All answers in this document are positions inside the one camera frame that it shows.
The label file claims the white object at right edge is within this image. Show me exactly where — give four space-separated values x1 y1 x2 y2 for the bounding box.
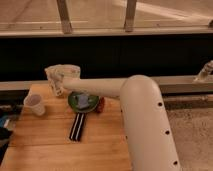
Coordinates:
194 60 213 82

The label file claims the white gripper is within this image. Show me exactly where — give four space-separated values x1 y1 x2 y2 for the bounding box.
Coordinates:
47 73 63 97

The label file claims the green plate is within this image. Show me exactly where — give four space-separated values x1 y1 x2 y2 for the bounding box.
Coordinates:
68 92 99 113

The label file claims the metal frame leg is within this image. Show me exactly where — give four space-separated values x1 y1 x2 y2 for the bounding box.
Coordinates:
56 0 72 34
124 0 137 32

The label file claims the dark clutter at left edge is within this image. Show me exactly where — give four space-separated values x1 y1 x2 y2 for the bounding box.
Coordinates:
0 107 20 164

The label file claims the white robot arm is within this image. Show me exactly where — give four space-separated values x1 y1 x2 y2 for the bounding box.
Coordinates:
48 74 182 171

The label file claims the blue sponge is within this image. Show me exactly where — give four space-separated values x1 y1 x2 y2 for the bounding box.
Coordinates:
77 94 89 109

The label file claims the metal frame leg right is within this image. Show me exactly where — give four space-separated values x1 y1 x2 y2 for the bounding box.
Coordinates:
124 0 137 32

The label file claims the red small object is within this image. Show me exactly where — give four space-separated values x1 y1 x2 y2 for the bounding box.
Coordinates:
96 97 105 113

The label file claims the metal frame leg left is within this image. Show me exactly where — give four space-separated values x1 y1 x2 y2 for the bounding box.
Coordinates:
56 0 72 34

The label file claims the white plastic cup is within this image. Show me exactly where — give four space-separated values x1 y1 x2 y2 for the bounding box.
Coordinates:
24 94 45 116

